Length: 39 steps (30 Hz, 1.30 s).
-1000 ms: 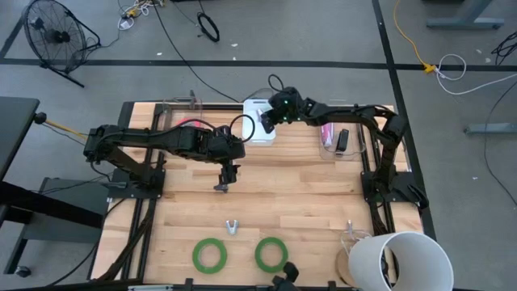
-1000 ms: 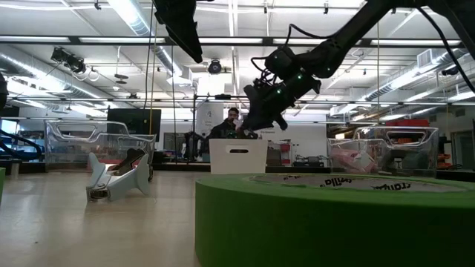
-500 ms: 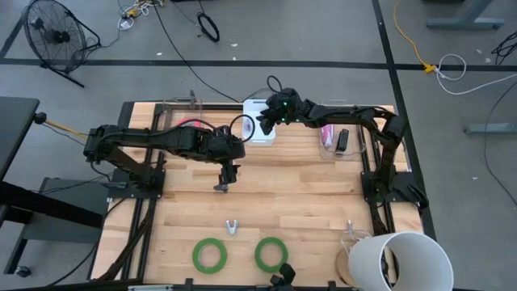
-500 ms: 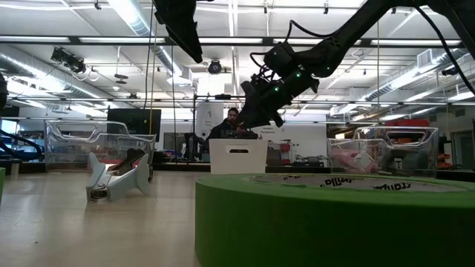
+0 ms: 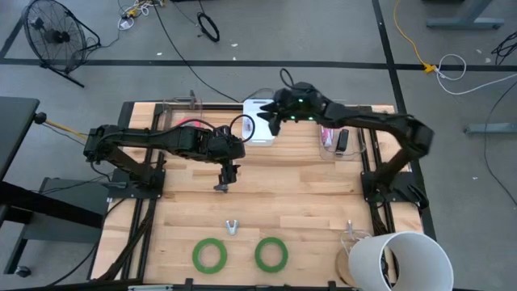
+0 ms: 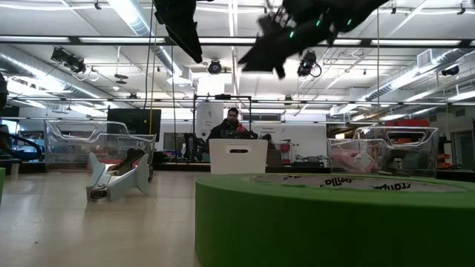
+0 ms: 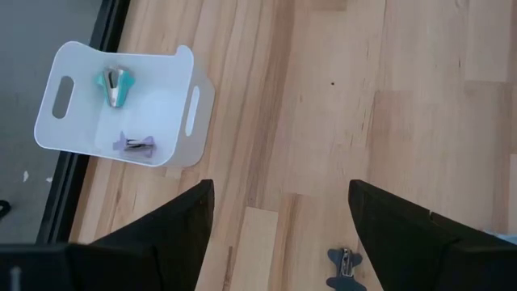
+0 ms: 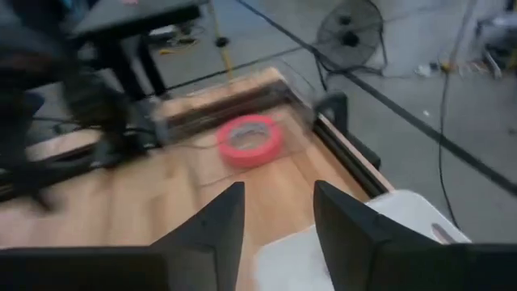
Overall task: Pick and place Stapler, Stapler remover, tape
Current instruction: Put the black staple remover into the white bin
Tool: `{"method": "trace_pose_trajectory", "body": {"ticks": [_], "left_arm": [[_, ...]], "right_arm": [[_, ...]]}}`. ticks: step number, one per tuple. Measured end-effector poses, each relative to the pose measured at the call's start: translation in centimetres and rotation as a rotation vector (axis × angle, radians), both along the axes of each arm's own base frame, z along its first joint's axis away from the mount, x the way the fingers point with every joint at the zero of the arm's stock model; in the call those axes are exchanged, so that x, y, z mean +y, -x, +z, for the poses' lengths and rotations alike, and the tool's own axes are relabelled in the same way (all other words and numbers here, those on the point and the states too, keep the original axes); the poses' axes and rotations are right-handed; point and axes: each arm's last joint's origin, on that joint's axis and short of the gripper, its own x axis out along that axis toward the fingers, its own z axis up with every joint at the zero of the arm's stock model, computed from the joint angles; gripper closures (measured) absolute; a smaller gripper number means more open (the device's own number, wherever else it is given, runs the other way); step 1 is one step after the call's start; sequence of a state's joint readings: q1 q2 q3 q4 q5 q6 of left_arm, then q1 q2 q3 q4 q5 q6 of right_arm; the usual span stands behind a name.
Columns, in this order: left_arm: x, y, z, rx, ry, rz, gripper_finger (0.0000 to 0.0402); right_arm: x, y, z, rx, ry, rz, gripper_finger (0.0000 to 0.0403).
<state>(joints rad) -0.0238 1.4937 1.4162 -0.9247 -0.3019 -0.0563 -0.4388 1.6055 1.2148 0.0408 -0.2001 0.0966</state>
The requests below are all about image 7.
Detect white plastic bin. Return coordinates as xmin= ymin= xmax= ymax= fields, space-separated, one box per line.
xmin=33 ymin=40 xmax=216 ymax=169

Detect teal staple remover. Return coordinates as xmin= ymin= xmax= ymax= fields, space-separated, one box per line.
xmin=95 ymin=65 xmax=137 ymax=109

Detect blue staple remover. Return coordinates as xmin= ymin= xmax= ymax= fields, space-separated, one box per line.
xmin=325 ymin=247 xmax=368 ymax=291

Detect black aluminium table frame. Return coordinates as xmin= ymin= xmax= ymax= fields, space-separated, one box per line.
xmin=35 ymin=0 xmax=131 ymax=245

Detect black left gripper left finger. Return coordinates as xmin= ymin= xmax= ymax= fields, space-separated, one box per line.
xmin=66 ymin=179 xmax=216 ymax=291

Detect purple staple remover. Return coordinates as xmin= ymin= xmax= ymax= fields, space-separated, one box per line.
xmin=111 ymin=131 xmax=157 ymax=158

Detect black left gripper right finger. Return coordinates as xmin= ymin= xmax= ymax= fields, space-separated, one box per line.
xmin=348 ymin=179 xmax=517 ymax=291

